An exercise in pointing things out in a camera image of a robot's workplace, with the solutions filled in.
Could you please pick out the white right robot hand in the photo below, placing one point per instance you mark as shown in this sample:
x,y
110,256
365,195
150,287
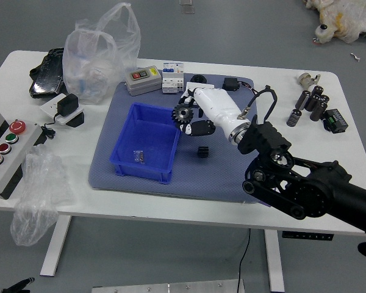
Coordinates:
x,y
219,105

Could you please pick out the black-white left robot hand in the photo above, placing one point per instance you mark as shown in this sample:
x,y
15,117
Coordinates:
x,y
13,287

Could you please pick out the big black bevel gear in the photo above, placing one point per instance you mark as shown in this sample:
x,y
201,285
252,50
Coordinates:
x,y
182,114

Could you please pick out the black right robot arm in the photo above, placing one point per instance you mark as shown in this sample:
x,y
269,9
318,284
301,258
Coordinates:
x,y
323,189

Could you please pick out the small black box module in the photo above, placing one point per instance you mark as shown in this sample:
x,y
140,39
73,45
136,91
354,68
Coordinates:
x,y
231,84

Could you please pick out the grey multi-button control box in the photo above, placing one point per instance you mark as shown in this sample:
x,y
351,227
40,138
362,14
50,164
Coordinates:
x,y
15,152

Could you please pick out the white circuit breaker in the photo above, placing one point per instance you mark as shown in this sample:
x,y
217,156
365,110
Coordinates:
x,y
173,77

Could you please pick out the white table leg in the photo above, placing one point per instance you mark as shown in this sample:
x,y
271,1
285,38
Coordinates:
x,y
275,262
56,244

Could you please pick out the black cylindrical capacitor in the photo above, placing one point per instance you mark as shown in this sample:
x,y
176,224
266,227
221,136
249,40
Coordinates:
x,y
294,117
317,91
325,99
313,102
319,111
303,99

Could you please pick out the blue-grey table mat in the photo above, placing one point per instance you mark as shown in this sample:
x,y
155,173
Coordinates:
x,y
201,180

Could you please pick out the blue plastic bin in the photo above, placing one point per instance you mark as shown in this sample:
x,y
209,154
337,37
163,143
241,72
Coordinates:
x,y
146,137

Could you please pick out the grey-white round connector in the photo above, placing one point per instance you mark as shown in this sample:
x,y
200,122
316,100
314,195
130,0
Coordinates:
x,y
306,79

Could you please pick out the small clear screw bag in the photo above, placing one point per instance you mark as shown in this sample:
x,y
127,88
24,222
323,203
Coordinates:
x,y
139,155

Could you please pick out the crumpled clear plastic bag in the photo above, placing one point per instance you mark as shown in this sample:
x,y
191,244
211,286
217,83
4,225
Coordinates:
x,y
38,195

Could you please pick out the black module with green terminals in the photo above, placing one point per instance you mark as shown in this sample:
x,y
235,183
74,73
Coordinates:
x,y
336,121

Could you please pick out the large clear plastic bag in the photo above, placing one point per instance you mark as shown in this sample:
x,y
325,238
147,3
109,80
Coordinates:
x,y
94,70

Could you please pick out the black block under socket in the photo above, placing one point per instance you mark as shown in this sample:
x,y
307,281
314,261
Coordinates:
x,y
77,119

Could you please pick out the white scrap on floor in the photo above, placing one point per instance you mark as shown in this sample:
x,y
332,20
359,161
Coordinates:
x,y
355,57

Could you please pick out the black power adapter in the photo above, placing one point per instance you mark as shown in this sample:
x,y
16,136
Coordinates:
x,y
67,104

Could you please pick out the plastic-wrapped plush toy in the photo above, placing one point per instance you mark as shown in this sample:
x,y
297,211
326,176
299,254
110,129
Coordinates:
x,y
347,18

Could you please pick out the black table height controller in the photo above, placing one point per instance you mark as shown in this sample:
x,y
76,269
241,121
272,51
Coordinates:
x,y
308,236

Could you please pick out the black glossy bag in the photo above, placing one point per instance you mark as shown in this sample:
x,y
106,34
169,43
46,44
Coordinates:
x,y
47,77

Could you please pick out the white switch plate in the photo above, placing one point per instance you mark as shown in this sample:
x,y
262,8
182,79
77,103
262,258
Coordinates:
x,y
191,85

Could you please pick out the grey push-button switch box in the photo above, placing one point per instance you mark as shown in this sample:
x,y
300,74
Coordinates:
x,y
141,81

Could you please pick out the white wall socket plate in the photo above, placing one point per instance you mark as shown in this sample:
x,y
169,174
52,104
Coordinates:
x,y
48,107

